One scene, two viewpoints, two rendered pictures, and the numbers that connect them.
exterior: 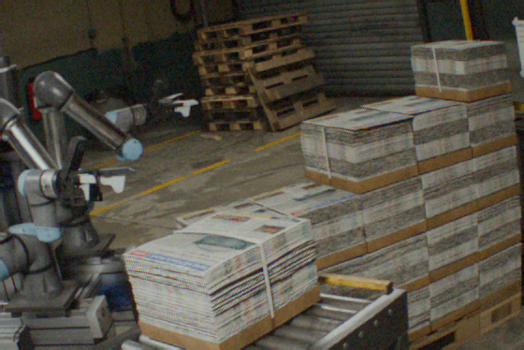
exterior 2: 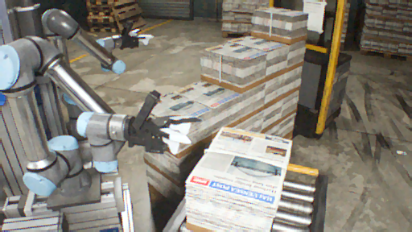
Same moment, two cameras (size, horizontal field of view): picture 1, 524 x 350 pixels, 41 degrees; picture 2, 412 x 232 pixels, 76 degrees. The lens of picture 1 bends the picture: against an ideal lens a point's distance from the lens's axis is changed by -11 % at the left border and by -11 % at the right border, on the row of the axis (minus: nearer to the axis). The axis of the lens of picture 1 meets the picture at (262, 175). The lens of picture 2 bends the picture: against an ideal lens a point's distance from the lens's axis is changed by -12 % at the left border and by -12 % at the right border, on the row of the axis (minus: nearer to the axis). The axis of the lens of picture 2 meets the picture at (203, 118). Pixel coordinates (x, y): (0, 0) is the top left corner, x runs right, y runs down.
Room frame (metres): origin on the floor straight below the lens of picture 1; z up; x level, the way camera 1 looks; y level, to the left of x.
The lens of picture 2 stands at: (1.06, 0.57, 1.64)
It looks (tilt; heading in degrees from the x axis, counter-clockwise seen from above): 29 degrees down; 339
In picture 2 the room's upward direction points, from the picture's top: straight up
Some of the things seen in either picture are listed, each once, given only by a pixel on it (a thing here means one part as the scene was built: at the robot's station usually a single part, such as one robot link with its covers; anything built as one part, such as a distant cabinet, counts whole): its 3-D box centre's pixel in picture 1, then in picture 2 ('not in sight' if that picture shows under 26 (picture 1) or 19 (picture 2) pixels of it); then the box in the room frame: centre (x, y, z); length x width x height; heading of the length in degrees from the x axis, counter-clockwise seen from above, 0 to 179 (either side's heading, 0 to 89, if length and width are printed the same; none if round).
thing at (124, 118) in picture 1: (119, 120); (104, 45); (2.82, 0.49, 1.21); 0.11 x 0.08 x 0.09; 110
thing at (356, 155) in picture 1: (357, 149); (232, 66); (2.88, -0.38, 0.95); 0.38 x 0.29 x 0.23; 25
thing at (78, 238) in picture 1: (78, 231); (80, 120); (2.61, 0.69, 0.87); 0.15 x 0.15 x 0.10
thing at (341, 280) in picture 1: (326, 277); (272, 163); (1.96, -0.13, 0.81); 0.43 x 0.03 x 0.02; 47
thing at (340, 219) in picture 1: (346, 286); (220, 136); (2.83, -0.26, 0.42); 1.17 x 0.39 x 0.83; 114
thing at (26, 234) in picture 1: (27, 244); (63, 154); (2.11, 0.74, 0.98); 0.13 x 0.12 x 0.14; 149
